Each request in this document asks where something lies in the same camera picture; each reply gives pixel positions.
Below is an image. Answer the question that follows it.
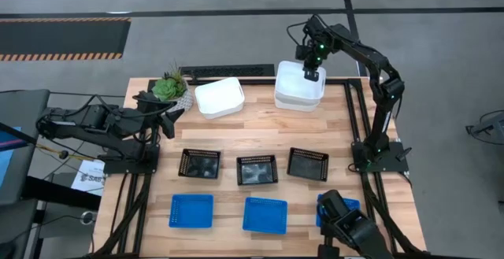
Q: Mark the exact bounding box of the blue panel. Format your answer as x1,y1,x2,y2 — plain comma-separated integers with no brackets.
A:
0,127,23,189

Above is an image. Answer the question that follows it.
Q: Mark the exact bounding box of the black perforated metal strip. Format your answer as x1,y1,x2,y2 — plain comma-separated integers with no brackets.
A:
179,64,276,78

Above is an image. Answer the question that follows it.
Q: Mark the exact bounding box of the yellow cable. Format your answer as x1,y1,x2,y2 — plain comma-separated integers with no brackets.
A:
35,143,96,162

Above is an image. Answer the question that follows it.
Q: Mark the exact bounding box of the blue perforated plastic basket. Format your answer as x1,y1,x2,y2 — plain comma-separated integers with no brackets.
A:
242,196,289,235
316,194,361,228
169,194,214,229

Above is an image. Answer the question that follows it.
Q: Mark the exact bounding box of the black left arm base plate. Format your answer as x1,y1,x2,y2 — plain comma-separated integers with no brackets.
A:
102,143,161,175

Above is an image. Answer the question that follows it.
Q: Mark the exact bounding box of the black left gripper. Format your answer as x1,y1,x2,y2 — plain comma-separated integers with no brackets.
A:
134,102,186,140

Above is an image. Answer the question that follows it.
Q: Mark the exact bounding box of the black hazard-striped floor mat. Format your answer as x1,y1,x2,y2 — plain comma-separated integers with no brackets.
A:
0,17,132,62

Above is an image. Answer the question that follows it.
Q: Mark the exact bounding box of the black aluminium extrusion frame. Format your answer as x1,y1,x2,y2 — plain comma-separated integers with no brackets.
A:
92,76,430,259

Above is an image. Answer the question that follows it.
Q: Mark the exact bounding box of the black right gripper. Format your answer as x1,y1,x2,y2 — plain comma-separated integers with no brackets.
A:
295,34,330,83

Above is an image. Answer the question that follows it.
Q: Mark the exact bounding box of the black boxy device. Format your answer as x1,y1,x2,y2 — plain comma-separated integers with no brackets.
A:
317,189,395,259

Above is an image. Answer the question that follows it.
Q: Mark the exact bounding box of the black perforated plastic basket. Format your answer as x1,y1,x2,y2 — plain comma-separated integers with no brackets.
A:
286,146,330,183
235,154,279,187
177,148,221,180

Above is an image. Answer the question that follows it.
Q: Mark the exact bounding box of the white printed paper sheet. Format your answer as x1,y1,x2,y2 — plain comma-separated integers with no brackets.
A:
70,159,106,197

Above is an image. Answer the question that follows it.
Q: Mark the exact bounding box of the dark grey cabinet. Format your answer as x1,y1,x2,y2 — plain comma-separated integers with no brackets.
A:
0,88,51,207

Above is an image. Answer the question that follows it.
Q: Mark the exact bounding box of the green succulent in patterned pot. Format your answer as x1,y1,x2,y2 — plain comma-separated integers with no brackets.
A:
151,60,195,115

